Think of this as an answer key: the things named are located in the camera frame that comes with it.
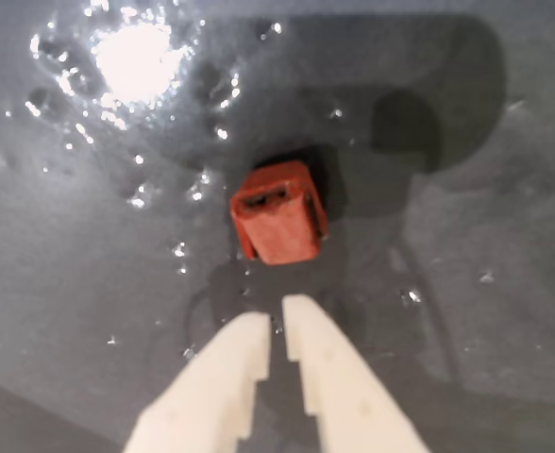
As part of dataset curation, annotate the dark grey table mat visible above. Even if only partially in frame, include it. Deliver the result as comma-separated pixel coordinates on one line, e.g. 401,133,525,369
0,0,555,453

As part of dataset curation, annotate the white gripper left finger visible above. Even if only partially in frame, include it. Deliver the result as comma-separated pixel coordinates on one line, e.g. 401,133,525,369
122,312,271,453

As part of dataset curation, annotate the red cube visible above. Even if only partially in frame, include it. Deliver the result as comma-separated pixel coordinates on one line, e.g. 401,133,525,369
229,159,329,266

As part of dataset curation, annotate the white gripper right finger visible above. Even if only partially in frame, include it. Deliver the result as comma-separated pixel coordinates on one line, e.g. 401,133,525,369
281,294,430,453

